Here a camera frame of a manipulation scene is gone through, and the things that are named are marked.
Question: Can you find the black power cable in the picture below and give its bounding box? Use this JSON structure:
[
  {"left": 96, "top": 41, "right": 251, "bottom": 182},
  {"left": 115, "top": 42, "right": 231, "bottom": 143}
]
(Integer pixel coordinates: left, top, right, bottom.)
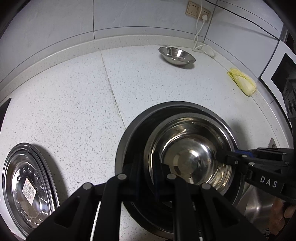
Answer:
[{"left": 206, "top": 0, "right": 282, "bottom": 40}]

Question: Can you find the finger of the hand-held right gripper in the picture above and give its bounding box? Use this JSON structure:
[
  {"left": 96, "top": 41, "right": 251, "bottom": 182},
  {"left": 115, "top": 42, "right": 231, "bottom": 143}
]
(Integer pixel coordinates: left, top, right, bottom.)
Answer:
[
  {"left": 215, "top": 150, "right": 257, "bottom": 174},
  {"left": 235, "top": 148, "right": 286, "bottom": 158}
]

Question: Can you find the small steel bowl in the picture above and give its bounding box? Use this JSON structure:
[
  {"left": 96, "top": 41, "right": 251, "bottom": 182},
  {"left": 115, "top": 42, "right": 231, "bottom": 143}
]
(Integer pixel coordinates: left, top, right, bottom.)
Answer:
[
  {"left": 158, "top": 46, "right": 196, "bottom": 67},
  {"left": 143, "top": 113, "right": 239, "bottom": 197}
]

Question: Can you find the white microwave oven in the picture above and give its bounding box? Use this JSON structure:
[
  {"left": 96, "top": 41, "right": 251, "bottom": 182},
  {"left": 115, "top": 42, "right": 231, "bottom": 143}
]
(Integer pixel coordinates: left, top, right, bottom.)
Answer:
[{"left": 260, "top": 40, "right": 296, "bottom": 109}]

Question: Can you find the stainless steel sink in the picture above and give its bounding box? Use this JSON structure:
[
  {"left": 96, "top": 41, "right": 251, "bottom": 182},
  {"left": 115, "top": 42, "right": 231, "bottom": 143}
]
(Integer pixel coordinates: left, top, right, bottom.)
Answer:
[{"left": 236, "top": 138, "right": 296, "bottom": 240}]

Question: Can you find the person's right hand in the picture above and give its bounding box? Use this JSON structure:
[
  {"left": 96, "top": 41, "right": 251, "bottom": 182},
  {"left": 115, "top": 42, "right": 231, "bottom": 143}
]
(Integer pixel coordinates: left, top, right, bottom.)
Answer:
[{"left": 269, "top": 198, "right": 296, "bottom": 235}]

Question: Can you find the white power cable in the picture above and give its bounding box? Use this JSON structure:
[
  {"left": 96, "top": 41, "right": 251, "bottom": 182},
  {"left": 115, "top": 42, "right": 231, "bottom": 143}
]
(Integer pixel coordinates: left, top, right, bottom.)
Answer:
[{"left": 192, "top": 0, "right": 216, "bottom": 58}]

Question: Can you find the napa cabbage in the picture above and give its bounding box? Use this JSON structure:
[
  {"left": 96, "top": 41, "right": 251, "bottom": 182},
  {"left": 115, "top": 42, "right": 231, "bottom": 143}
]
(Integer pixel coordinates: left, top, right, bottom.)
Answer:
[{"left": 227, "top": 68, "right": 258, "bottom": 96}]

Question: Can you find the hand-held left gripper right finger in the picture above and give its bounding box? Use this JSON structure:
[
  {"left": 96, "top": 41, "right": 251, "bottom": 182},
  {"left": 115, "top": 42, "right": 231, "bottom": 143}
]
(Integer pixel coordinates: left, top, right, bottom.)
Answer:
[{"left": 151, "top": 152, "right": 269, "bottom": 241}]

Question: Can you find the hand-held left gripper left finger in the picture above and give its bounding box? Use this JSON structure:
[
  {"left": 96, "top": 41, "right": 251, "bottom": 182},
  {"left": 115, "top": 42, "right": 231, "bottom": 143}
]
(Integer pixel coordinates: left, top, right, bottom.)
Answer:
[{"left": 26, "top": 153, "right": 147, "bottom": 241}]

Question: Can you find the large steel bowl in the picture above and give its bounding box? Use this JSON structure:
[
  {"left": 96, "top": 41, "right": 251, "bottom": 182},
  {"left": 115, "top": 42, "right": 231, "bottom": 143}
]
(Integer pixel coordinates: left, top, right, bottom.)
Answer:
[{"left": 115, "top": 101, "right": 245, "bottom": 234}]

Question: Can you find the black glass gas stove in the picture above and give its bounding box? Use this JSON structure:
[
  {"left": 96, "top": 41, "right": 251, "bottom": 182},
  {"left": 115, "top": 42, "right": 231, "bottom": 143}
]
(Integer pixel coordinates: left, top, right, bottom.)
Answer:
[{"left": 0, "top": 97, "right": 11, "bottom": 131}]

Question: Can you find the large labelled steel plate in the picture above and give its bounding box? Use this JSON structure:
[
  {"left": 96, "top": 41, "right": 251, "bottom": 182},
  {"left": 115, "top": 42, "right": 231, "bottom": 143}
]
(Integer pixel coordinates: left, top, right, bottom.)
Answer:
[{"left": 2, "top": 142, "right": 61, "bottom": 232}]

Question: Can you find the double wall socket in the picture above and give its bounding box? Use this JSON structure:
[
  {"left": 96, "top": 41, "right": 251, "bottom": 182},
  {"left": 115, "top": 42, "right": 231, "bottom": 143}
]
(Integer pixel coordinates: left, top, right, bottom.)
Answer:
[{"left": 186, "top": 1, "right": 212, "bottom": 24}]

